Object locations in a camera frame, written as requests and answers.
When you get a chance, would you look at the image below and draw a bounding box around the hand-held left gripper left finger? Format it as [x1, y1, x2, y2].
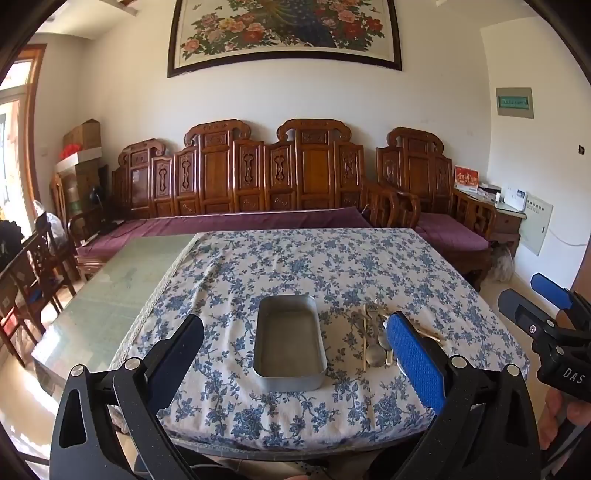
[50, 315, 206, 480]

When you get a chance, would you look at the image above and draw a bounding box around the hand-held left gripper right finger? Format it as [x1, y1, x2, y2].
[385, 311, 542, 480]

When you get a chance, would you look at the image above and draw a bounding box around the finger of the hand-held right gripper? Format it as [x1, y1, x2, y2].
[530, 273, 591, 329]
[498, 288, 561, 344]

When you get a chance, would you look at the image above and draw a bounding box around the rectangular metal tray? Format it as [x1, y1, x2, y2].
[252, 295, 328, 392]

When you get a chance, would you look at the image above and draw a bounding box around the person's right hand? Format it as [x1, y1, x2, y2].
[538, 390, 591, 453]

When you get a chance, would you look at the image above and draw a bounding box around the grey plastic bag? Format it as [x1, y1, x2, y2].
[488, 242, 516, 283]

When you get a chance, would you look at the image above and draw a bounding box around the wooden side table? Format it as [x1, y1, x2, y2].
[480, 185, 528, 247]

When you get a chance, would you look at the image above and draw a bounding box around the white telephone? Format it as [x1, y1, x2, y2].
[502, 186, 527, 213]

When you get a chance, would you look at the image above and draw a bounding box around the purple armchair cushion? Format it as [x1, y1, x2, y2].
[416, 213, 491, 253]

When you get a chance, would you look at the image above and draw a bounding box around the red printed card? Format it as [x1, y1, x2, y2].
[454, 165, 481, 193]

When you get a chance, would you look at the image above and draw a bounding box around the blue floral tablecloth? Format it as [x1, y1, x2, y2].
[108, 228, 531, 451]

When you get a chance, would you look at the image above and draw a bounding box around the purple bench cushion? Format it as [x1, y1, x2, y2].
[75, 206, 373, 260]

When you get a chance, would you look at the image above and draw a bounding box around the small wooden armchair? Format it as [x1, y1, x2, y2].
[67, 207, 110, 283]

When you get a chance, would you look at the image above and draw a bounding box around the wooden dining chair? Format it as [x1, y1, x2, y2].
[0, 257, 48, 367]
[19, 225, 78, 320]

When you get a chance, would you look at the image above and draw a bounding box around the carved wooden armchair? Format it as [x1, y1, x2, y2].
[375, 127, 499, 292]

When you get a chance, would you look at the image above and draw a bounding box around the clear plastic bag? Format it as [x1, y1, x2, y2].
[31, 200, 71, 251]

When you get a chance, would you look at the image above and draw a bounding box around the large brown cardboard box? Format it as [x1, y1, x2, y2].
[59, 162, 110, 217]

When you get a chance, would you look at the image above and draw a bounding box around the carved wooden sofa bench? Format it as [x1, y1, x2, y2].
[111, 119, 403, 228]

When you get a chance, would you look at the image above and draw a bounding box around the black bag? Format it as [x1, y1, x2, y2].
[0, 219, 25, 274]

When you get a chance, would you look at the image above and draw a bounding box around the white flat box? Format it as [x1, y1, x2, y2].
[54, 147, 105, 175]

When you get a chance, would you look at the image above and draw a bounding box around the framed floral painting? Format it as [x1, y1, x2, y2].
[167, 0, 403, 78]

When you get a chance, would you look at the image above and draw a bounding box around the white wall panel box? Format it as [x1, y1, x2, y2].
[517, 196, 554, 257]

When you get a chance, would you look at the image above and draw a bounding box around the wall box with green sign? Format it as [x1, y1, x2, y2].
[496, 86, 534, 119]

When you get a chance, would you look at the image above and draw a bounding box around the wooden door frame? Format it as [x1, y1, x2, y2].
[0, 43, 48, 209]

